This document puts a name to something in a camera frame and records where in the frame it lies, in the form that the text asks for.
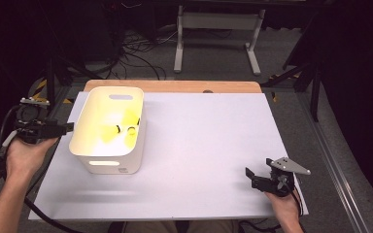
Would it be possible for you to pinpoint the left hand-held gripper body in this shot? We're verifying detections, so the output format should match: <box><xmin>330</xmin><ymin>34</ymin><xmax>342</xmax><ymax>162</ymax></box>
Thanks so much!
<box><xmin>13</xmin><ymin>96</ymin><xmax>61</xmax><ymax>145</ymax></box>

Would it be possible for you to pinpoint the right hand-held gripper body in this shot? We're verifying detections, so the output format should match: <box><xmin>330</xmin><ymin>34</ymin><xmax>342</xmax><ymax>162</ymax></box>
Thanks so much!
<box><xmin>252</xmin><ymin>156</ymin><xmax>312</xmax><ymax>197</ymax></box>

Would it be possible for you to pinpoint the white storage bin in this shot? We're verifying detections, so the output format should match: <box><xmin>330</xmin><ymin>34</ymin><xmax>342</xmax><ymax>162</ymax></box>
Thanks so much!
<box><xmin>68</xmin><ymin>85</ymin><xmax>145</xmax><ymax>175</ymax></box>

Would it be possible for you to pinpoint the person's right hand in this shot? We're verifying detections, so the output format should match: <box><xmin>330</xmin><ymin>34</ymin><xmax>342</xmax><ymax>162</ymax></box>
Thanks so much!
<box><xmin>264</xmin><ymin>190</ymin><xmax>302</xmax><ymax>233</ymax></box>

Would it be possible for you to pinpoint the person's left hand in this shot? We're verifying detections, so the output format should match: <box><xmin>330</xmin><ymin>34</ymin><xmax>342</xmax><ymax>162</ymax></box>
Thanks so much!
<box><xmin>5</xmin><ymin>135</ymin><xmax>59</xmax><ymax>179</ymax></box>

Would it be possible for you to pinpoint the yellow black floor tape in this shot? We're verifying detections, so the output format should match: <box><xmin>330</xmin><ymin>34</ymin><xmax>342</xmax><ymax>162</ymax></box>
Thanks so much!
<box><xmin>28</xmin><ymin>79</ymin><xmax>74</xmax><ymax>105</ymax></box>

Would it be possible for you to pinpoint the black tripod stand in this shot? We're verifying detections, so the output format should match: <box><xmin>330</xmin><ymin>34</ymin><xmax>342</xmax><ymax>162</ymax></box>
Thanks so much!
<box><xmin>43</xmin><ymin>54</ymin><xmax>103</xmax><ymax>117</ymax></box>

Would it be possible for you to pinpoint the white table cover board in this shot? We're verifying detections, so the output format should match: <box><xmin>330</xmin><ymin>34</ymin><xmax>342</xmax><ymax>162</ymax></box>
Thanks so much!
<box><xmin>28</xmin><ymin>91</ymin><xmax>309</xmax><ymax>221</ymax></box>

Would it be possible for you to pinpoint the black floor stand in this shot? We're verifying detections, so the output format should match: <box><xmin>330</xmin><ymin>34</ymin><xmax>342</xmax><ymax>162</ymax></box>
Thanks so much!
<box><xmin>260</xmin><ymin>61</ymin><xmax>322</xmax><ymax>123</ymax></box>

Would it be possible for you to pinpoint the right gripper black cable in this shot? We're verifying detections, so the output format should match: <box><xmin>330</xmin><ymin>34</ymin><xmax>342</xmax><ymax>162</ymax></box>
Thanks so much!
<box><xmin>290</xmin><ymin>185</ymin><xmax>306</xmax><ymax>217</ymax></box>

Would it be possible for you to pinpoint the bundle of floor cables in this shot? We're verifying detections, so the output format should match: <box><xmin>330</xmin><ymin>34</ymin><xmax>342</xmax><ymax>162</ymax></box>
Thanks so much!
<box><xmin>86</xmin><ymin>28</ymin><xmax>179</xmax><ymax>82</ymax></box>

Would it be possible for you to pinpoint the white metal stand frame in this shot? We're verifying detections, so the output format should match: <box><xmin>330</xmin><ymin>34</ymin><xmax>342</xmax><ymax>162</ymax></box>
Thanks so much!
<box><xmin>173</xmin><ymin>4</ymin><xmax>266</xmax><ymax>77</ymax></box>

